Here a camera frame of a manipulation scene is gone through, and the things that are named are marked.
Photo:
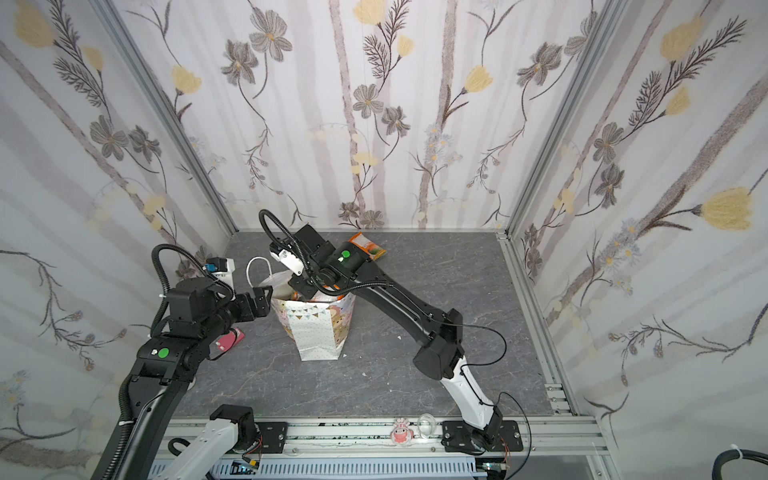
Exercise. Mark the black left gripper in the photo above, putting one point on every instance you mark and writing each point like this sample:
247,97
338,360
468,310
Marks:
263,303

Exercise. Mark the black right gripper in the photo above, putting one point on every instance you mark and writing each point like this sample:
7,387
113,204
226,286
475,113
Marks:
303,285

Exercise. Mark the white cartoon paper bag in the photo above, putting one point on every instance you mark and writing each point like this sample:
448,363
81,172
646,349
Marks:
319,327

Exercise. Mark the orange mango snack packet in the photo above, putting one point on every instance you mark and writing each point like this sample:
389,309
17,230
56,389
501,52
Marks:
373,250

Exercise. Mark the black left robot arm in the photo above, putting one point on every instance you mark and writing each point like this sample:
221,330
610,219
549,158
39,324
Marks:
193,314

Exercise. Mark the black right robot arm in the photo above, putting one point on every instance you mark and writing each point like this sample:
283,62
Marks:
319,267

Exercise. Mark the pink eraser block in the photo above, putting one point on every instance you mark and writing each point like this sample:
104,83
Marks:
228,341

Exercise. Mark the clear glass ornament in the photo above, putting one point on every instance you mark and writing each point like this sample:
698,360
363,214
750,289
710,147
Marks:
426,425

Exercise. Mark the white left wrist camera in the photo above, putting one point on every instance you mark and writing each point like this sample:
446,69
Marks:
222,269

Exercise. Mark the white vented cable duct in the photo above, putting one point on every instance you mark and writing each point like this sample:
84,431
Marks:
351,468

